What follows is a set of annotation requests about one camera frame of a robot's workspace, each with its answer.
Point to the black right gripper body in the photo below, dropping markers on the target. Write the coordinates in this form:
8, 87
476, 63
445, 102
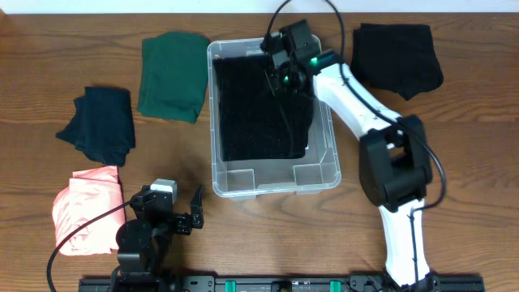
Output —
276, 81

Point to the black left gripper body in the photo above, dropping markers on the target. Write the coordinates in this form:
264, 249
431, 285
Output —
185, 221

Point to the black sparkly towel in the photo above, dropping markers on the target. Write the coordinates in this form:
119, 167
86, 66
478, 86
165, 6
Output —
255, 122

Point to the black cloth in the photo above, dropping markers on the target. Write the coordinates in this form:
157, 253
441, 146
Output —
399, 58

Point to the clear plastic storage bin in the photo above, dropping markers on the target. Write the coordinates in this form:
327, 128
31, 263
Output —
318, 170

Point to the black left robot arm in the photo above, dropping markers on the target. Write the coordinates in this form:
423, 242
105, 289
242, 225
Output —
144, 243

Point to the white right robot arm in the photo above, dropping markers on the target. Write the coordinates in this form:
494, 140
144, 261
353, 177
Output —
394, 169

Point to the folded pink cloth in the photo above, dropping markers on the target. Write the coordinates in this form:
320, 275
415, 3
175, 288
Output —
89, 194

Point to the folded dark navy cloth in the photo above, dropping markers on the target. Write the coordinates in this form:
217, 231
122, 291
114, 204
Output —
102, 127

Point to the folded green cloth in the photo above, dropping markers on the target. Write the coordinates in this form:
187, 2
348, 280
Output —
174, 76

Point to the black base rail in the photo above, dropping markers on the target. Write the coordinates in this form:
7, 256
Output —
358, 283

